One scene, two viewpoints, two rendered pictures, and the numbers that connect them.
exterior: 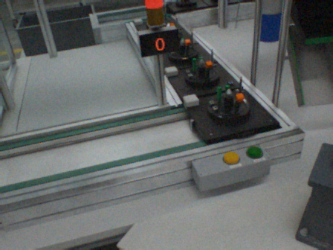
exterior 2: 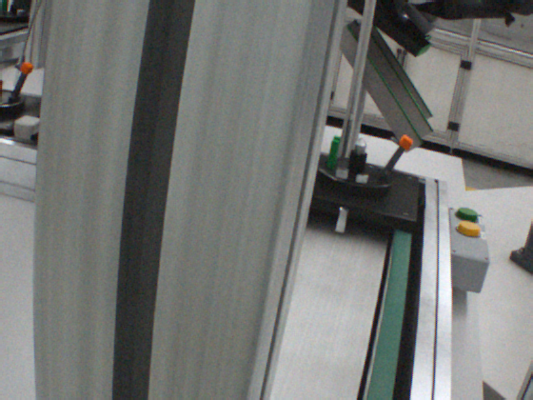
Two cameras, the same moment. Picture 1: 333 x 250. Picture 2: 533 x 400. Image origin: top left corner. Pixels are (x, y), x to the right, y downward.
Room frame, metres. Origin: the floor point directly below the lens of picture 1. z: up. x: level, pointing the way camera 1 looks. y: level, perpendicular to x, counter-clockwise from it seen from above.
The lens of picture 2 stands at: (0.61, 1.01, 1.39)
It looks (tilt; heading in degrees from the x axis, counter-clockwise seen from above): 22 degrees down; 291
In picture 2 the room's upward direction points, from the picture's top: 10 degrees clockwise
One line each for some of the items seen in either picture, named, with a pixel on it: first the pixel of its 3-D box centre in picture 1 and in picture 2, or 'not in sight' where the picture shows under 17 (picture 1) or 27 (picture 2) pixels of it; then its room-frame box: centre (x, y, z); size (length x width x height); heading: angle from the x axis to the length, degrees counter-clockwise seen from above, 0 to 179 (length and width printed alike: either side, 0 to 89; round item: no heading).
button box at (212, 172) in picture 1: (230, 167); (463, 247); (0.69, -0.17, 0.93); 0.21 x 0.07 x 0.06; 102
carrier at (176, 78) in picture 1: (201, 68); not in sight; (1.17, -0.16, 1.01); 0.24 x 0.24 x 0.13; 12
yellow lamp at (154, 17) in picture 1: (154, 15); not in sight; (0.99, 0.00, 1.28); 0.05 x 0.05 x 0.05
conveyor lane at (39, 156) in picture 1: (140, 140); (305, 282); (0.88, 0.09, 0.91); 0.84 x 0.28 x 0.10; 102
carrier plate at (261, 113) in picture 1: (228, 113); (352, 187); (0.91, -0.21, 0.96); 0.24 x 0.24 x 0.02; 12
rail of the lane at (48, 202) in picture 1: (160, 172); (424, 298); (0.71, 0.03, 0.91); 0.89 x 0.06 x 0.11; 102
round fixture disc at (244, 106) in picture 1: (228, 109); (354, 176); (0.91, -0.21, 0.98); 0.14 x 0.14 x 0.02
